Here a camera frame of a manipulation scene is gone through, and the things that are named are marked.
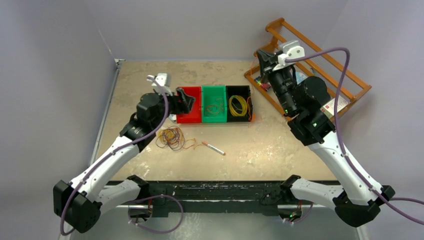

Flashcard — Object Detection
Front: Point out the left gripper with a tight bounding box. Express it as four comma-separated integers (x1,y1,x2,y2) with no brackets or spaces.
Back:
152,88,195,130

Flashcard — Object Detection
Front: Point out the red plastic bin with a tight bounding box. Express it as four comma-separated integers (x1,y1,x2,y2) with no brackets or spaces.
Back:
175,86,203,125

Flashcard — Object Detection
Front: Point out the orange cable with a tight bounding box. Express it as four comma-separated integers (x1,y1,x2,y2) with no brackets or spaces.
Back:
204,96,227,117

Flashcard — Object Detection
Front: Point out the green plastic bin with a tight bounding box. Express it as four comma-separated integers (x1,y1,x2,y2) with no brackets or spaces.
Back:
201,85,227,123

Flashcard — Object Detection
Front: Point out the black plastic bin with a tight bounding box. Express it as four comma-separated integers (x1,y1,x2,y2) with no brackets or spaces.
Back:
226,85,254,123

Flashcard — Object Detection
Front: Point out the cable bundle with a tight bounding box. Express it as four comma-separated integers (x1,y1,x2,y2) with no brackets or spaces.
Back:
155,125,210,153

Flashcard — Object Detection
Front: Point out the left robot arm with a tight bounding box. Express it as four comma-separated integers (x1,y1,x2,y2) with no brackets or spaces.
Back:
53,87,196,236

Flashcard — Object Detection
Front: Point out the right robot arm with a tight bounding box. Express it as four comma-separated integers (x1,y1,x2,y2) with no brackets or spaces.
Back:
256,49,395,227

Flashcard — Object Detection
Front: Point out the marker pen pack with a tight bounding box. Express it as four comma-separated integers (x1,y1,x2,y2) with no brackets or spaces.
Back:
254,76,271,92

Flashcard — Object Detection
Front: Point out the blue blister pack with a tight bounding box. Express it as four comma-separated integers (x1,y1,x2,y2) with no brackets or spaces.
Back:
295,71,308,85

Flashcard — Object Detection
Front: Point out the orange white marker pen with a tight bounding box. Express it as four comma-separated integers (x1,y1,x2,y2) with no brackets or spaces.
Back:
202,141,226,156

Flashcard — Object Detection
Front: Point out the wooden shelf rack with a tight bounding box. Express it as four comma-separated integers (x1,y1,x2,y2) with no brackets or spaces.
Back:
244,17,372,117

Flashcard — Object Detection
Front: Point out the white red box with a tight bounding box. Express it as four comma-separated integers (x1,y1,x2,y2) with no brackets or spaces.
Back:
322,96,350,117

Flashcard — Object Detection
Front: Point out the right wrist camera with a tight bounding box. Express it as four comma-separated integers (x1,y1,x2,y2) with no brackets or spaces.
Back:
277,40,305,67

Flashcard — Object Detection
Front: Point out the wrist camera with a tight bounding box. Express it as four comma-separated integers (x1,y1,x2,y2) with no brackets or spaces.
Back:
146,73,172,94
277,40,305,67

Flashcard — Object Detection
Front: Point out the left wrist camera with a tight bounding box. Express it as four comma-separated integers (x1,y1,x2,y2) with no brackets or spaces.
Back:
146,73,172,94

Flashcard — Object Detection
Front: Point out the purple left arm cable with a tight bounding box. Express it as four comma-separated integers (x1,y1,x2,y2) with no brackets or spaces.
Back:
59,76,170,237

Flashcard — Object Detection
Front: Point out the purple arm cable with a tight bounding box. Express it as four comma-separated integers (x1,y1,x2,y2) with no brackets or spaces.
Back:
59,76,170,237
284,47,424,227

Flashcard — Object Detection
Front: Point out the yellow cable coil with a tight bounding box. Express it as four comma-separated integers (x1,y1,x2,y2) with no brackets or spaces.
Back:
228,95,249,118

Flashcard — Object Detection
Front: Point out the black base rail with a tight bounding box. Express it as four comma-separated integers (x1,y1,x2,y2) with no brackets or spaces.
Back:
109,180,319,219

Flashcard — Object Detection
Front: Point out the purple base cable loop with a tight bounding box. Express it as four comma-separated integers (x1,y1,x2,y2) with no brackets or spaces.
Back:
127,194,185,235

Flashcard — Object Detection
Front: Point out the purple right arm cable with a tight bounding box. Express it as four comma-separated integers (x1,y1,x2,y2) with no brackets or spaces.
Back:
284,47,424,227

